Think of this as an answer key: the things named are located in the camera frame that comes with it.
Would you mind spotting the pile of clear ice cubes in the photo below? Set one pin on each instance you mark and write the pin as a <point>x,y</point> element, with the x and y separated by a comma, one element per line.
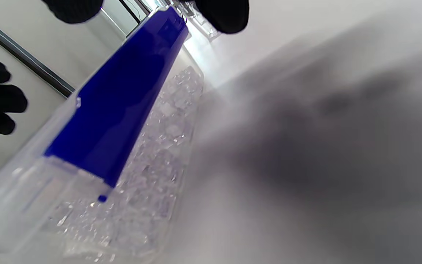
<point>159,154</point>

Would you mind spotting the clear container with blue clips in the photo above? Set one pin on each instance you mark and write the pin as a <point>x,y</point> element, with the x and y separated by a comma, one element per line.
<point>123,102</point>

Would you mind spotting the person's right hand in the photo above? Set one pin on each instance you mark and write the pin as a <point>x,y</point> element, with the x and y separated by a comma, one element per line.
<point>75,11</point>

